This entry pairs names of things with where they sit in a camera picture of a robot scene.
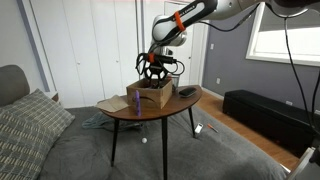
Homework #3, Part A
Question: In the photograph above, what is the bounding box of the black glasses case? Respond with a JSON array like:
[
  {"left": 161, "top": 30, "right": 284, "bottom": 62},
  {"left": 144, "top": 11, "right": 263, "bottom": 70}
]
[{"left": 178, "top": 86, "right": 198, "bottom": 99}]

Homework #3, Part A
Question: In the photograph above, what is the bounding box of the grey plaid pillow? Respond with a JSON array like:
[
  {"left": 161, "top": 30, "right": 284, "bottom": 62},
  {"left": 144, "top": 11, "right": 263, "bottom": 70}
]
[{"left": 0, "top": 88, "right": 76, "bottom": 180}]

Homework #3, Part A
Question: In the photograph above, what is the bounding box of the white framed window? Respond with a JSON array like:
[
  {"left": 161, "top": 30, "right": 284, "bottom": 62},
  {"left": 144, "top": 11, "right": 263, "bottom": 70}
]
[{"left": 245, "top": 0, "right": 320, "bottom": 68}]

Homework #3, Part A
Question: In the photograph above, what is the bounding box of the open cardboard box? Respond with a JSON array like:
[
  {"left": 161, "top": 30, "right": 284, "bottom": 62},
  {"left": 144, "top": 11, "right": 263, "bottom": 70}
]
[{"left": 126, "top": 78, "right": 174, "bottom": 110}]

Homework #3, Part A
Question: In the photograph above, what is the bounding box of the teal crumpled cloth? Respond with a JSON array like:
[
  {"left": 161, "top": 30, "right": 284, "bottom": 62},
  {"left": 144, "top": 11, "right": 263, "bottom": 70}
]
[{"left": 81, "top": 111, "right": 144, "bottom": 132}]

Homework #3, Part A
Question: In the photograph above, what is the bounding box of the tan folded cloth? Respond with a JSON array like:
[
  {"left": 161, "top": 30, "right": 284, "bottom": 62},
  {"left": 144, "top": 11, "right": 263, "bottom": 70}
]
[{"left": 95, "top": 94, "right": 130, "bottom": 114}]

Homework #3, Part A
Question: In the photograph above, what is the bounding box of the round wooden black-legged table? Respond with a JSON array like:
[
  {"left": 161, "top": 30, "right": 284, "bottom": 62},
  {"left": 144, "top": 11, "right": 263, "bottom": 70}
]
[{"left": 99, "top": 84, "right": 203, "bottom": 180}]

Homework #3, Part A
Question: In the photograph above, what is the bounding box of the grey carpet rug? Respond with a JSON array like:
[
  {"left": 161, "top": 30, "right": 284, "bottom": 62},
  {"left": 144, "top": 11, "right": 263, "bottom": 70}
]
[{"left": 38, "top": 104, "right": 289, "bottom": 180}]

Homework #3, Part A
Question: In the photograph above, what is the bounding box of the orange handled screwdriver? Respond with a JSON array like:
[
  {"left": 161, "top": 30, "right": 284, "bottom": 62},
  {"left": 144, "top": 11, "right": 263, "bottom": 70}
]
[{"left": 206, "top": 123, "right": 220, "bottom": 134}]

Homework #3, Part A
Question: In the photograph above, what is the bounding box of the purple plastic toy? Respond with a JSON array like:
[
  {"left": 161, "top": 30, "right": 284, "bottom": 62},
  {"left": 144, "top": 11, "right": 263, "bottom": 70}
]
[{"left": 134, "top": 90, "right": 142, "bottom": 117}]

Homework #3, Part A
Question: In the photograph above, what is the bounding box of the grey upholstered chair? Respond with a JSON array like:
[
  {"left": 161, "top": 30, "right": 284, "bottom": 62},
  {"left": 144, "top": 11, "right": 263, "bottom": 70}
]
[{"left": 0, "top": 64, "right": 31, "bottom": 108}]

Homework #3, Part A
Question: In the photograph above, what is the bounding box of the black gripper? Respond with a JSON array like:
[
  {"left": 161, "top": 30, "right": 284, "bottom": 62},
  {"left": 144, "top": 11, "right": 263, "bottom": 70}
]
[{"left": 146, "top": 54, "right": 178, "bottom": 89}]

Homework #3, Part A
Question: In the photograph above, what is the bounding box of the white closet door set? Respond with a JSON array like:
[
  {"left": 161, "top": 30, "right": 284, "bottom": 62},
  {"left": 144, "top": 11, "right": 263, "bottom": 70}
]
[
  {"left": 29, "top": 0, "right": 140, "bottom": 109},
  {"left": 142, "top": 0, "right": 205, "bottom": 88}
]

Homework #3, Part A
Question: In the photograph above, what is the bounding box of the white metal stand frame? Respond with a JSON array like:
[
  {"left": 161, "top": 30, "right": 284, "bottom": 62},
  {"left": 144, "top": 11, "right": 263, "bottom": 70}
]
[{"left": 285, "top": 146, "right": 320, "bottom": 180}]

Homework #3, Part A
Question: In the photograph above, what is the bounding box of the black mesh cup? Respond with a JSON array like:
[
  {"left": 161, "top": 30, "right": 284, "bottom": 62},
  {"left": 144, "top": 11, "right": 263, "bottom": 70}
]
[{"left": 169, "top": 74, "right": 181, "bottom": 93}]

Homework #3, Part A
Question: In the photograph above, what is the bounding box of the black storage bench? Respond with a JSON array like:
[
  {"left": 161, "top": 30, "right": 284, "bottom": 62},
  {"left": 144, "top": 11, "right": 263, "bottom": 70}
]
[{"left": 222, "top": 89, "right": 319, "bottom": 158}]

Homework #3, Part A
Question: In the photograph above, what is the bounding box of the small white remote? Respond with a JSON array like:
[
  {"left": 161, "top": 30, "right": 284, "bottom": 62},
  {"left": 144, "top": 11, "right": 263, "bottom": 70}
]
[{"left": 194, "top": 122, "right": 204, "bottom": 135}]

